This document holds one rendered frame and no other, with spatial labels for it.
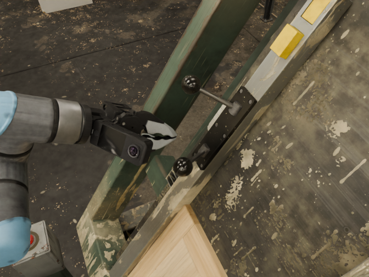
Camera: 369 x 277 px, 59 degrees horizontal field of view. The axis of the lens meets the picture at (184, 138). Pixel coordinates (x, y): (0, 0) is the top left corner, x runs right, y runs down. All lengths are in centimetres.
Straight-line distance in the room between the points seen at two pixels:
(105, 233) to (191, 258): 45
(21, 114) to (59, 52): 308
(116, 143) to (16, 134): 15
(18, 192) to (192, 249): 42
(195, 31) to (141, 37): 284
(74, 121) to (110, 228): 70
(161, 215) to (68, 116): 40
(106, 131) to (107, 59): 282
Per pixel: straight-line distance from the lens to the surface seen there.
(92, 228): 119
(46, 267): 127
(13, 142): 56
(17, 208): 55
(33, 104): 55
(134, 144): 54
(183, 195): 78
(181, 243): 84
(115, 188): 109
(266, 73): 65
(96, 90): 305
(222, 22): 81
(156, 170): 100
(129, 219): 131
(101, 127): 58
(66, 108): 57
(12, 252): 54
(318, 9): 63
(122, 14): 408
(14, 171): 59
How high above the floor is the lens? 195
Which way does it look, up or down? 50 degrees down
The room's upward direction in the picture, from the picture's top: straight up
